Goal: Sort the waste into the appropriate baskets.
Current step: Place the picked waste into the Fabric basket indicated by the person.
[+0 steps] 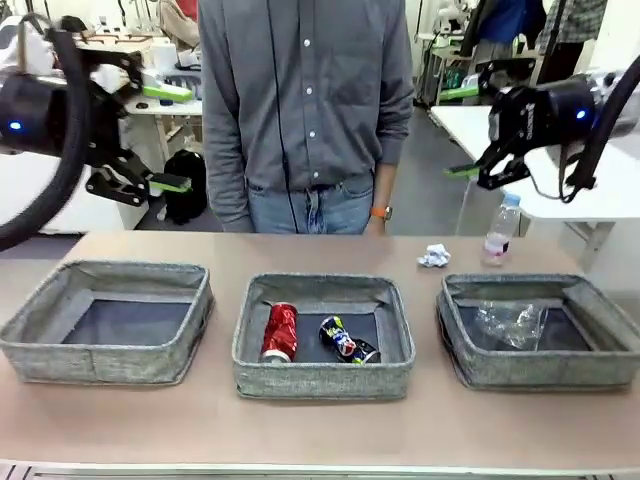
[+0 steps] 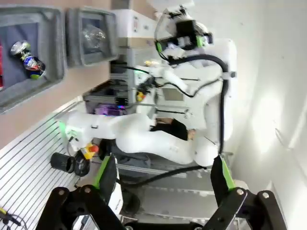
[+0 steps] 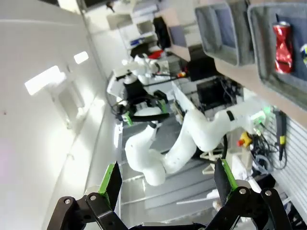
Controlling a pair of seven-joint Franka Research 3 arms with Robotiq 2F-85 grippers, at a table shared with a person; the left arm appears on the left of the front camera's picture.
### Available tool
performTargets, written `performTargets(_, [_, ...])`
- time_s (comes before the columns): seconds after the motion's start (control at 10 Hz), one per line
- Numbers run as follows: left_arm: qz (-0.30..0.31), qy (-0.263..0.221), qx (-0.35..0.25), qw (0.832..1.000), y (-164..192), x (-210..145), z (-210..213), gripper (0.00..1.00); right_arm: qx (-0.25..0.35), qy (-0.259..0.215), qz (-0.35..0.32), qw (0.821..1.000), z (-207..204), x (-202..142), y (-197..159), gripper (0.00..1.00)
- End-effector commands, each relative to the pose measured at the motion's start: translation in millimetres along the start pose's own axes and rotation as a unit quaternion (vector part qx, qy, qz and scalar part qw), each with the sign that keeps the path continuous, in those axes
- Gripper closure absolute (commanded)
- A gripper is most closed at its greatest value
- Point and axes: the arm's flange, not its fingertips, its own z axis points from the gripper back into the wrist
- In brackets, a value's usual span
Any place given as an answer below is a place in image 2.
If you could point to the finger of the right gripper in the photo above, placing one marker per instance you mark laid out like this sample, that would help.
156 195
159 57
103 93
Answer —
159 46
204 39

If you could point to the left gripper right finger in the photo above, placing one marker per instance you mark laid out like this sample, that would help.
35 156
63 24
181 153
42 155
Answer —
239 210

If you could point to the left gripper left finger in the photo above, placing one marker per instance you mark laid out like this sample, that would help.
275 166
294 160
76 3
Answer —
79 210

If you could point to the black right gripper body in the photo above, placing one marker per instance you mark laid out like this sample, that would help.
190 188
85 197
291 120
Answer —
185 28

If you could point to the crushed black drink can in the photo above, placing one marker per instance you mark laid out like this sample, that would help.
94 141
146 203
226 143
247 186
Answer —
32 63

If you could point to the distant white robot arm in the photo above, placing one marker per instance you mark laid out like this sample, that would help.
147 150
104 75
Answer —
172 79

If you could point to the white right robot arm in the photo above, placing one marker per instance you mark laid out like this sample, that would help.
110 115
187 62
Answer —
134 134

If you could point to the black cylinder cup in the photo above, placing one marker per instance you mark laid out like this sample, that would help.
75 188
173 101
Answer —
61 161

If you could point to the yellow emergency stop box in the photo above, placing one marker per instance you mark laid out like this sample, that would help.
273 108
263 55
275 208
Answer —
87 152
140 95

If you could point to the computer case purple light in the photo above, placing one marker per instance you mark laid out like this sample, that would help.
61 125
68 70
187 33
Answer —
108 110

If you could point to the grey fabric basket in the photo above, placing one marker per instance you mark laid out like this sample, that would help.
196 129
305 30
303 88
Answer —
74 43
55 48

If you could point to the background person black shirt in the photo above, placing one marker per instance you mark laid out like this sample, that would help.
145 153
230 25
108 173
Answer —
177 129

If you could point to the slotted aluminium base plate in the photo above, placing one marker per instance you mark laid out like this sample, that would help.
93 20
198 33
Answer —
24 167

